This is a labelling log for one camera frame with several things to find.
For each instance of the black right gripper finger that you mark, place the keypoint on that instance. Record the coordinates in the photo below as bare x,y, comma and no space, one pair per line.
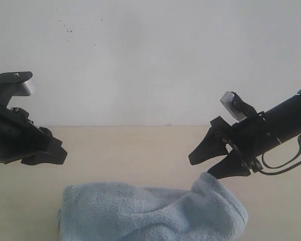
210,147
230,166

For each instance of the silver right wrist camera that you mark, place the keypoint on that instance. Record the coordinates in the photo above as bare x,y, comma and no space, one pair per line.
236,106

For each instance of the light blue fluffy towel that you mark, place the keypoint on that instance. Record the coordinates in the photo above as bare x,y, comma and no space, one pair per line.
120,211

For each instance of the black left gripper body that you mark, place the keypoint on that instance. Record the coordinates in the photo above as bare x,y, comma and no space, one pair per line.
20,139

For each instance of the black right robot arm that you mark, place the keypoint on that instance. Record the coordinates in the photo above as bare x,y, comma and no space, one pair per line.
282,123

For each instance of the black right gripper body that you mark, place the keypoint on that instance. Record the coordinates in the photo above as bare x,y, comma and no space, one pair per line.
242,138

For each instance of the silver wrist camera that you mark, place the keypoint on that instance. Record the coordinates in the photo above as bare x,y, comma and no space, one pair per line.
236,106
22,80

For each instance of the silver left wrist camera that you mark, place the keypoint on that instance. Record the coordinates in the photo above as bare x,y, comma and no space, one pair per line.
22,80

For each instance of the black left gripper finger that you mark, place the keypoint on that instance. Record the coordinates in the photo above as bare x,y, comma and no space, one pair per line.
56,157
50,144

